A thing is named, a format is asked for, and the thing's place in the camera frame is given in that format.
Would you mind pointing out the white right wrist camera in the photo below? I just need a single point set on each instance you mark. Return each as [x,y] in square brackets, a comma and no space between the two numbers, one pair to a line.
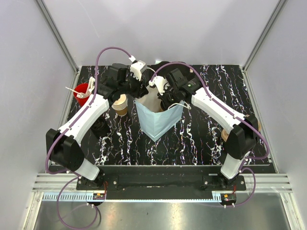
[160,83]

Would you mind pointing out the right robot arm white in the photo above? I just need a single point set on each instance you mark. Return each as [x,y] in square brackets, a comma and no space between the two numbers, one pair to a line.
[199,96]

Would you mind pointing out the brown cup carrier on table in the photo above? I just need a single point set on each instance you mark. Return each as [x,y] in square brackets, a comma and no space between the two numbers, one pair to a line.
[235,128]

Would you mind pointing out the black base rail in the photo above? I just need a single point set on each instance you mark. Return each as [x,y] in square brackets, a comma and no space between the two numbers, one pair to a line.
[157,183]

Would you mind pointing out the blue white paper bag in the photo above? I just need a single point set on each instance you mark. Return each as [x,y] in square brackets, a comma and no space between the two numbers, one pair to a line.
[154,121]

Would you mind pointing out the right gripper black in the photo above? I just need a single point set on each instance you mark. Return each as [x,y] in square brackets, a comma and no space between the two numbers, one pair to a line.
[163,98]

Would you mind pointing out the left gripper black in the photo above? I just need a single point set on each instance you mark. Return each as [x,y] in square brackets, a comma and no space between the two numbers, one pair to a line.
[141,90]

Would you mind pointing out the red cup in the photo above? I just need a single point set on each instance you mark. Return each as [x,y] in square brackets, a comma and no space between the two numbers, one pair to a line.
[81,93]

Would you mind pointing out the black folded cloth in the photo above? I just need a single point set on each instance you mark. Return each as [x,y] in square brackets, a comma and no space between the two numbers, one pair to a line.
[170,66]

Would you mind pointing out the stack of black lids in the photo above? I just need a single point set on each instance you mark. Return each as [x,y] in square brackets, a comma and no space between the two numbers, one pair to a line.
[100,128]

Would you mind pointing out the stack of paper cups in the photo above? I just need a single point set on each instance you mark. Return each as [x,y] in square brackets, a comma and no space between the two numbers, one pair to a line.
[121,105]

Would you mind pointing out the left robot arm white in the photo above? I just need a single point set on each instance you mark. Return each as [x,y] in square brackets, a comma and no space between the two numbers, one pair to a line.
[64,144]

